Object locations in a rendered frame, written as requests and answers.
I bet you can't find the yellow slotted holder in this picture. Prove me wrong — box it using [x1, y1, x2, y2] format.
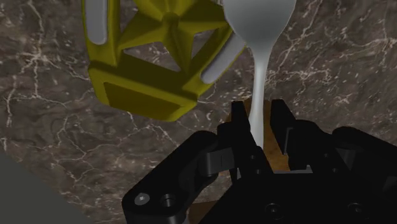
[81, 0, 249, 122]

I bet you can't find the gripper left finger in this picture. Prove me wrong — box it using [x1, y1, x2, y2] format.
[121, 101, 274, 224]

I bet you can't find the brown wooden board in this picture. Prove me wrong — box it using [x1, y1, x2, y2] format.
[187, 98, 291, 224]

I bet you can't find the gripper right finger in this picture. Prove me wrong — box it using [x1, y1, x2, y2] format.
[269, 99, 397, 190]

